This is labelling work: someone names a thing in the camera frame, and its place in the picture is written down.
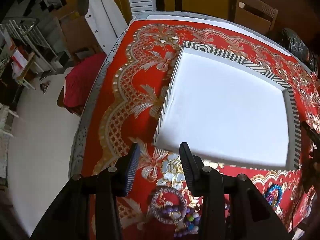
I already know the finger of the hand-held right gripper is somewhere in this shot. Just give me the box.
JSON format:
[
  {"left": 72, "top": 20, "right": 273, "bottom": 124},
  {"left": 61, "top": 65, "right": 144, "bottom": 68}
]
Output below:
[
  {"left": 301, "top": 121, "right": 320, "bottom": 152},
  {"left": 301, "top": 149, "right": 320, "bottom": 194}
]

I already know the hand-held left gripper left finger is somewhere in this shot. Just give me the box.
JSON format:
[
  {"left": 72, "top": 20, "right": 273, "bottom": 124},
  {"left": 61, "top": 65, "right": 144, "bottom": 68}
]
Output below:
[{"left": 30, "top": 142, "right": 142, "bottom": 240}]

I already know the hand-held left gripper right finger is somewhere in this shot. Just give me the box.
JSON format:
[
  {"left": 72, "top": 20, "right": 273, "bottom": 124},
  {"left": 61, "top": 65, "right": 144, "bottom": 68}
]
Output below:
[{"left": 179, "top": 142, "right": 292, "bottom": 240}]

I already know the silver rope bracelet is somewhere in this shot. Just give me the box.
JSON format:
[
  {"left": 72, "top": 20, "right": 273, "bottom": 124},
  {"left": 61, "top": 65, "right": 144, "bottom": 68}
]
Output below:
[{"left": 149, "top": 187, "right": 188, "bottom": 224}]

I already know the blue bead bracelet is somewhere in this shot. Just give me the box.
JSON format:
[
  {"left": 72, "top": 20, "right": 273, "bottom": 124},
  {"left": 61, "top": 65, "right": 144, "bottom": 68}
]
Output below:
[{"left": 265, "top": 184, "right": 284, "bottom": 207}]

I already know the purple bead bracelet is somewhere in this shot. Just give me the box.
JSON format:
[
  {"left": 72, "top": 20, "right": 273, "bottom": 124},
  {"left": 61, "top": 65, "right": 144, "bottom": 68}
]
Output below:
[{"left": 160, "top": 205, "right": 187, "bottom": 220}]

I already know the multicolour bead bracelet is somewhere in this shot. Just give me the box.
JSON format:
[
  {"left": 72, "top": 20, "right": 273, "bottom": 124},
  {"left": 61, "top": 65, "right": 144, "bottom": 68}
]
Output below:
[{"left": 184, "top": 212, "right": 202, "bottom": 233}]

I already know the striped white tray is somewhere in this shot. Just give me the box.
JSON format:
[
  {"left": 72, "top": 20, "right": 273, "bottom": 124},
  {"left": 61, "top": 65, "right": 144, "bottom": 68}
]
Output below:
[{"left": 153, "top": 41, "right": 302, "bottom": 170}]

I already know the black plastic bag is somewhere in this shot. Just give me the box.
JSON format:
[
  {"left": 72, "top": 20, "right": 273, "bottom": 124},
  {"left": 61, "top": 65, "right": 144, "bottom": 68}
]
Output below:
[{"left": 277, "top": 27, "right": 319, "bottom": 73}]

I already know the red covered stool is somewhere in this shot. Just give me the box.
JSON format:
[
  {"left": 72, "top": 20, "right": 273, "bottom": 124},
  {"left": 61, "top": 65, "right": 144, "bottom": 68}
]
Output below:
[{"left": 57, "top": 52, "right": 108, "bottom": 115}]

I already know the red floral tablecloth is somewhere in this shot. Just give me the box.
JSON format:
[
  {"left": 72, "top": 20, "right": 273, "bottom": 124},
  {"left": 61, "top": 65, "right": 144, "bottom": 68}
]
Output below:
[{"left": 81, "top": 17, "right": 320, "bottom": 240}]

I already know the dark shoe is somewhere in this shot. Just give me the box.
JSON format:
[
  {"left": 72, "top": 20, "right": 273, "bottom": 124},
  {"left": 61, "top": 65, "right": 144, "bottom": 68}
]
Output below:
[
  {"left": 39, "top": 70, "right": 52, "bottom": 82},
  {"left": 40, "top": 81, "right": 52, "bottom": 94}
]

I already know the white ornate chair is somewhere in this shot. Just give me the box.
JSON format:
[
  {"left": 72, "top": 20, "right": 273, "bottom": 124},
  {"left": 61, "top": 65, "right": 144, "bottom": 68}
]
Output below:
[{"left": 0, "top": 104, "right": 19, "bottom": 138}]

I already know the wooden slatted chair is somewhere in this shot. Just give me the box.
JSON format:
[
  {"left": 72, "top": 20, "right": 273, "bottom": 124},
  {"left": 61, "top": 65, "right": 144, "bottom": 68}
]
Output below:
[{"left": 234, "top": 0, "right": 278, "bottom": 30}]

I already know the small wooden side table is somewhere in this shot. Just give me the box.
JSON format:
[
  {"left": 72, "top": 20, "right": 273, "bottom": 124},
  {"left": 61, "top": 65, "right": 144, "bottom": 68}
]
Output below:
[{"left": 15, "top": 52, "right": 37, "bottom": 90}]

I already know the cardboard box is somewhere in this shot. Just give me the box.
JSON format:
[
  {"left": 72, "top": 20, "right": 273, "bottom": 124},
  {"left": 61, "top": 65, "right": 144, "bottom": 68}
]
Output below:
[{"left": 59, "top": 10, "right": 100, "bottom": 53}]

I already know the red white box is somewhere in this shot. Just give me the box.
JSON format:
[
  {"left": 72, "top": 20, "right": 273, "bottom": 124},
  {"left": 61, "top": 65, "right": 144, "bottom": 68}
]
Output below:
[{"left": 10, "top": 50, "right": 28, "bottom": 68}]

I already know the metal stair railing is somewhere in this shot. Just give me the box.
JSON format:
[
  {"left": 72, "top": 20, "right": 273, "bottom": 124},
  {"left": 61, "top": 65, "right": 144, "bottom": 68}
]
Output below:
[{"left": 0, "top": 17, "right": 58, "bottom": 73}]

